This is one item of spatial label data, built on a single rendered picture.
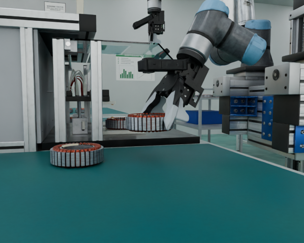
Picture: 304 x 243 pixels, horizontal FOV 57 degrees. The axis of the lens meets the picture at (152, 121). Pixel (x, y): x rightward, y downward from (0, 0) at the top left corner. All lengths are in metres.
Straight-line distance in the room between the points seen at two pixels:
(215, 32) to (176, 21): 6.26
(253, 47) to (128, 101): 5.77
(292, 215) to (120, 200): 0.22
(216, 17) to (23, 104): 0.53
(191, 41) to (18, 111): 0.48
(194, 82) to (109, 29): 5.92
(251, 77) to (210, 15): 0.71
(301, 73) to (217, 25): 0.31
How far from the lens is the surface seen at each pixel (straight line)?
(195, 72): 0.71
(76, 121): 0.97
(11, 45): 0.83
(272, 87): 0.96
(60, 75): 0.82
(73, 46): 0.88
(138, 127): 0.60
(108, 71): 6.40
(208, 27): 0.72
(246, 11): 1.62
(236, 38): 0.74
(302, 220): 0.38
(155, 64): 0.63
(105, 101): 0.98
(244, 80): 1.38
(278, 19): 8.41
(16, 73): 0.82
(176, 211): 0.37
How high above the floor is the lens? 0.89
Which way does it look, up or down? 5 degrees down
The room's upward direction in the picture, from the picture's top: straight up
